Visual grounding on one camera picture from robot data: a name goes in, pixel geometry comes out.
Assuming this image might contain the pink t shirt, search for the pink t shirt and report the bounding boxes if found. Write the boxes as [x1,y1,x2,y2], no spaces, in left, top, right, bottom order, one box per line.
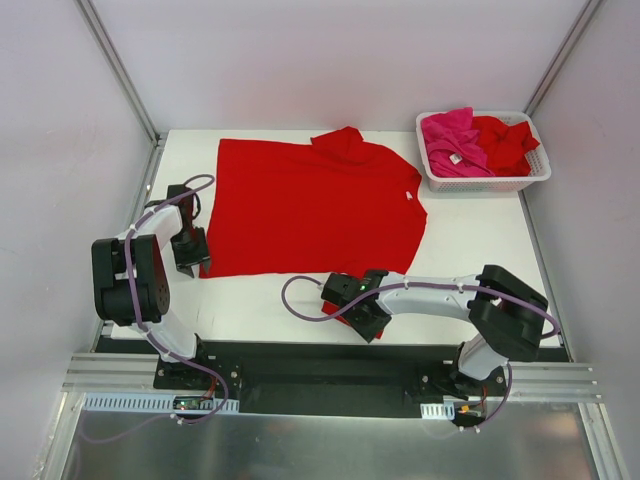
[418,107,495,178]

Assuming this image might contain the aluminium frame post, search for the aluminium frame post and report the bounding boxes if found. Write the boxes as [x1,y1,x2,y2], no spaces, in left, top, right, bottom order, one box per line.
[73,0,160,144]
[524,0,607,117]

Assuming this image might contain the left aluminium frame post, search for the left aluminium frame post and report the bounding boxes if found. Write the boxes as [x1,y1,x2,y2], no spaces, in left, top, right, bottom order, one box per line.
[73,0,160,144]

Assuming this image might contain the white cable duct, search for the white cable duct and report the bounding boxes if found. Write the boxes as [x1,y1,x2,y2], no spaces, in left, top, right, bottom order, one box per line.
[420,402,455,421]
[84,393,240,415]

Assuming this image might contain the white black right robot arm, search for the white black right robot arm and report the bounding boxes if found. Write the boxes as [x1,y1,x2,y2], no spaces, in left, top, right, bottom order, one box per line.
[321,265,548,399]

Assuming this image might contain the right aluminium frame post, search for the right aluminium frame post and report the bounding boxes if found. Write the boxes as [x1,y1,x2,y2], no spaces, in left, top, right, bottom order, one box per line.
[524,0,607,117]

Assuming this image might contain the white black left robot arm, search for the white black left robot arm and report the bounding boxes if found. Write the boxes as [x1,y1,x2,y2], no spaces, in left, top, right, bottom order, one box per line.
[91,183,217,390]

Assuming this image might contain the red t shirt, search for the red t shirt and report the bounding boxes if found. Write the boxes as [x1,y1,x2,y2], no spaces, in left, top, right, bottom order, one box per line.
[472,116,540,177]
[199,127,428,343]

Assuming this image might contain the left white cable duct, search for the left white cable duct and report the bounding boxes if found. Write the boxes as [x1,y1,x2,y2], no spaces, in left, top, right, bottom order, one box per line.
[84,393,240,415]

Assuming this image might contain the right white cable duct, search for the right white cable duct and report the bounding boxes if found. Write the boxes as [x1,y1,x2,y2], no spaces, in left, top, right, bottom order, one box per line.
[420,402,455,421]

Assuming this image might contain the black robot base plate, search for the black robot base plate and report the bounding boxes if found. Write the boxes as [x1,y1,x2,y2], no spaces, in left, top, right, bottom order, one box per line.
[152,339,509,419]

